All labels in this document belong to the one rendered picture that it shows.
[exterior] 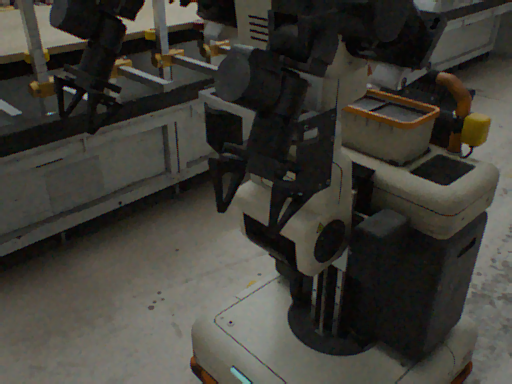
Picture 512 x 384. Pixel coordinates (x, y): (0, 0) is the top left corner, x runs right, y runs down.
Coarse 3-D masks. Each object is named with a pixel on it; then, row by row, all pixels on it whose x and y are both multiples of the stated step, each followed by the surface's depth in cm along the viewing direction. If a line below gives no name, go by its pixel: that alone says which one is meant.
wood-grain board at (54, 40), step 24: (168, 0) 273; (0, 24) 218; (48, 24) 218; (144, 24) 219; (168, 24) 220; (192, 24) 226; (0, 48) 183; (24, 48) 183; (48, 48) 185; (72, 48) 191
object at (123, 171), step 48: (432, 0) 379; (144, 48) 219; (192, 48) 238; (480, 48) 473; (0, 96) 185; (144, 144) 242; (192, 144) 264; (0, 192) 201; (48, 192) 215; (96, 192) 232; (144, 192) 248; (0, 240) 206; (48, 240) 223
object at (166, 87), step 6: (120, 66) 188; (126, 66) 188; (120, 72) 188; (126, 72) 185; (132, 72) 182; (138, 72) 182; (132, 78) 183; (138, 78) 180; (144, 78) 178; (150, 78) 176; (156, 78) 176; (144, 84) 179; (150, 84) 176; (156, 84) 173; (162, 84) 171; (168, 84) 172; (162, 90) 172; (168, 90) 173
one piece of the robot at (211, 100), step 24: (216, 96) 97; (312, 96) 89; (216, 120) 106; (240, 120) 111; (312, 120) 86; (336, 120) 95; (216, 144) 108; (240, 144) 113; (312, 144) 89; (312, 168) 92
